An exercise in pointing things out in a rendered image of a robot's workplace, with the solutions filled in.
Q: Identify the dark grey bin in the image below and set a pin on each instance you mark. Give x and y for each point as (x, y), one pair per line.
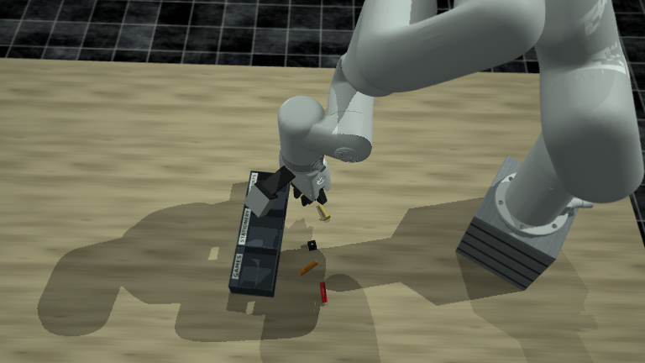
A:
(260, 263)

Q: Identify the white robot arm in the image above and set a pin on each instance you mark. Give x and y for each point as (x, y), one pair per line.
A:
(591, 147)

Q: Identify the orange battery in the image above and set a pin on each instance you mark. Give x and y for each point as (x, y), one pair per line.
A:
(308, 268)

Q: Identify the red battery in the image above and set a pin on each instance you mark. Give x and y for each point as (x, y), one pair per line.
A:
(323, 293)

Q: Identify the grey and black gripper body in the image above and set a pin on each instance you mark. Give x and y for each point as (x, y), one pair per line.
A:
(310, 183)

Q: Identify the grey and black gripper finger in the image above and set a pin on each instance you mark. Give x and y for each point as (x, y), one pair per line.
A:
(296, 191)
(321, 198)

